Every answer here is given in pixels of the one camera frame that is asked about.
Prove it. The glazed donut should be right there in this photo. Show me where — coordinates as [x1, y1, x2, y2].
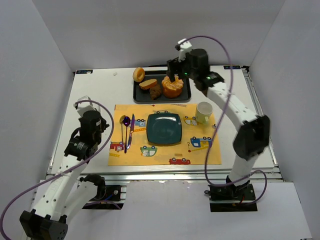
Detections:
[132, 67, 145, 83]

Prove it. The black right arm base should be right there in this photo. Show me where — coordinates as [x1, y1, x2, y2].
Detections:
[204, 183, 258, 213]

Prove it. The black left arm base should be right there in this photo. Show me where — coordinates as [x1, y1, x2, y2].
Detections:
[78, 174, 125, 210]

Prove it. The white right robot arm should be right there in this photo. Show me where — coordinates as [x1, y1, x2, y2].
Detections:
[167, 46, 271, 191]

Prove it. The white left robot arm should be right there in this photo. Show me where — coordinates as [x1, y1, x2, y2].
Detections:
[19, 109, 109, 240]

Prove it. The bread slice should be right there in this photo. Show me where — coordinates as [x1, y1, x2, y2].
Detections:
[139, 79, 158, 90]

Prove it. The orange bundt cake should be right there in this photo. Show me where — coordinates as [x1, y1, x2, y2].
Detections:
[161, 75, 184, 99]

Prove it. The brown chocolate croissant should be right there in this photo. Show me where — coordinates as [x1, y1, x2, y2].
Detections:
[149, 84, 162, 100]

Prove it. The gold spoon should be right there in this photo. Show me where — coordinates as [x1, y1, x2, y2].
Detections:
[119, 115, 126, 143]

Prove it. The iridescent purple spoon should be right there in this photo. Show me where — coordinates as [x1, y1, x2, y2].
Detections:
[123, 116, 131, 154]

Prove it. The black baking tray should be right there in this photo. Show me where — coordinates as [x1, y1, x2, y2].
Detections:
[133, 70, 192, 104]

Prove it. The iridescent purple knife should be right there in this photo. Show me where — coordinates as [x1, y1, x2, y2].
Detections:
[126, 114, 135, 150]

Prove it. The pale green mug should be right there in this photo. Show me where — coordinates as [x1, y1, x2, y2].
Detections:
[195, 101, 213, 125]

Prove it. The yellow cartoon placemat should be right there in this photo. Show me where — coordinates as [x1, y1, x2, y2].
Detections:
[108, 104, 222, 166]

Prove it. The dark teal square plate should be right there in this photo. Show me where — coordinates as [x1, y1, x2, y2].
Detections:
[146, 113, 182, 145]

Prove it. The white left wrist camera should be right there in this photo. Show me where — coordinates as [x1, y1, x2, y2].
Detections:
[73, 102, 101, 117]

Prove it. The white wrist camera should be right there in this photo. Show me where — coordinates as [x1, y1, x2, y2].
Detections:
[175, 38, 193, 62]
[73, 102, 101, 117]

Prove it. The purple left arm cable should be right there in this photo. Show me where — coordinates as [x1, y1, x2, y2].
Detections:
[0, 99, 115, 240]

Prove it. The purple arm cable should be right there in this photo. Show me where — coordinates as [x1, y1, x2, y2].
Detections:
[0, 99, 115, 240]
[176, 35, 268, 206]

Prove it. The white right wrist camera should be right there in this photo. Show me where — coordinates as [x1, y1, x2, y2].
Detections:
[175, 38, 193, 62]

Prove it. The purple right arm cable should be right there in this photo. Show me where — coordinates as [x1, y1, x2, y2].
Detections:
[176, 35, 268, 206]

